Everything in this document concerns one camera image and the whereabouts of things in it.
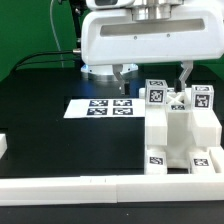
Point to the white block left edge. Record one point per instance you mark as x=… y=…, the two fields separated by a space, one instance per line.
x=3 y=144

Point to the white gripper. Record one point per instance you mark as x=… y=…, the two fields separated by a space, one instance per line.
x=152 y=31

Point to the white tagged cube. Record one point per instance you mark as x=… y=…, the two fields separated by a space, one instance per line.
x=155 y=92

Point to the white rail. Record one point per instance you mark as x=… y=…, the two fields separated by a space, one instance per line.
x=217 y=157
x=111 y=189

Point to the white tagged block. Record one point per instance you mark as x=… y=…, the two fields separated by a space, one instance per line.
x=155 y=161

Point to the small tagged cube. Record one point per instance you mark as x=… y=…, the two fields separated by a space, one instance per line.
x=202 y=97

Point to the white chair seat block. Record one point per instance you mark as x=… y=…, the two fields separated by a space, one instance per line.
x=179 y=139

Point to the white front rail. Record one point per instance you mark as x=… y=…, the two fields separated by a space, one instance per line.
x=111 y=189

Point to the white right rail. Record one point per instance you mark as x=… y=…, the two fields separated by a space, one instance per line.
x=217 y=157

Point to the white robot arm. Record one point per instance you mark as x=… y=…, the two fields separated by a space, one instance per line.
x=119 y=32

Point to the white tagged sheet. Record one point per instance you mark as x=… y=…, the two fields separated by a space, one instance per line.
x=105 y=108

